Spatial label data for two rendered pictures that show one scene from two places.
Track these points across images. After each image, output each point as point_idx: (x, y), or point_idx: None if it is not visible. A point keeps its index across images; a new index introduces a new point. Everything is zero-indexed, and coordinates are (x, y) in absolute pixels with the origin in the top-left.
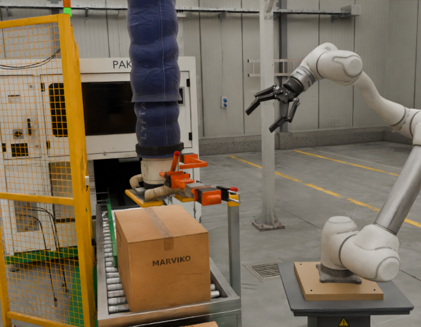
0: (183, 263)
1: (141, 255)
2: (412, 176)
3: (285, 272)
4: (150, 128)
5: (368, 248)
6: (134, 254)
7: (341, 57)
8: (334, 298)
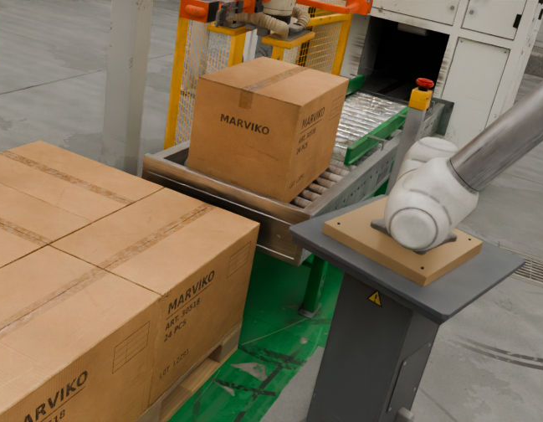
0: (258, 134)
1: (209, 100)
2: (540, 96)
3: (368, 203)
4: None
5: (405, 185)
6: (202, 95)
7: None
8: (357, 247)
